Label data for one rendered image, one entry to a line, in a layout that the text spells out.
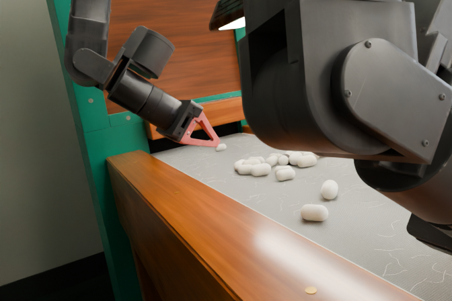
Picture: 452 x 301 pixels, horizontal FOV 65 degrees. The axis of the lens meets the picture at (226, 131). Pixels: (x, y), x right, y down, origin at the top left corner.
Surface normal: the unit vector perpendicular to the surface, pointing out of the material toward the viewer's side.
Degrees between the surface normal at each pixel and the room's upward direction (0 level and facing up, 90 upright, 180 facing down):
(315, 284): 0
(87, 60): 84
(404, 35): 84
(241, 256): 0
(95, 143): 90
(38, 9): 90
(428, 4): 47
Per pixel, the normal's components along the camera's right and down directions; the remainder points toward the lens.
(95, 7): 0.39, -0.16
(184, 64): 0.44, 0.07
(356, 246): -0.16, -0.98
